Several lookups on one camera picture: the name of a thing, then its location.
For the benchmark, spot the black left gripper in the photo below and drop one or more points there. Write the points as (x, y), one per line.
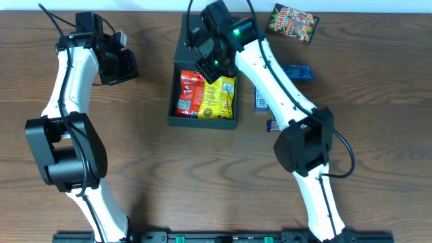
(125, 67)

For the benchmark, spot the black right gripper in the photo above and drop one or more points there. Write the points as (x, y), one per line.
(209, 67)

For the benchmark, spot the red orange candy bag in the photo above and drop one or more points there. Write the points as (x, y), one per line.
(191, 94)

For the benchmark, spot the yellow snack bag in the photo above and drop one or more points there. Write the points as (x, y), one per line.
(217, 99)

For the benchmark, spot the Haribo gummy candy bag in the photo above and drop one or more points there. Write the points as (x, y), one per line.
(292, 23)

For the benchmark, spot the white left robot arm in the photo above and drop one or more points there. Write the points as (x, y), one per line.
(67, 150)

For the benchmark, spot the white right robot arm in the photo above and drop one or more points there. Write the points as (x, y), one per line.
(306, 137)

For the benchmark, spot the small blue gum pack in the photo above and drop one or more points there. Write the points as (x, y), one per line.
(260, 103)

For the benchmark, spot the blue long cookie pack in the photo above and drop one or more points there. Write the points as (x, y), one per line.
(298, 72)

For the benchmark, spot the dark green open box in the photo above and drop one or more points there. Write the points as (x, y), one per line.
(185, 59)

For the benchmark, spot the purple chocolate bar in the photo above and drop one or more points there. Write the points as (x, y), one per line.
(272, 126)

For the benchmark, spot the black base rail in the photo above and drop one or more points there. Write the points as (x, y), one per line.
(346, 236)

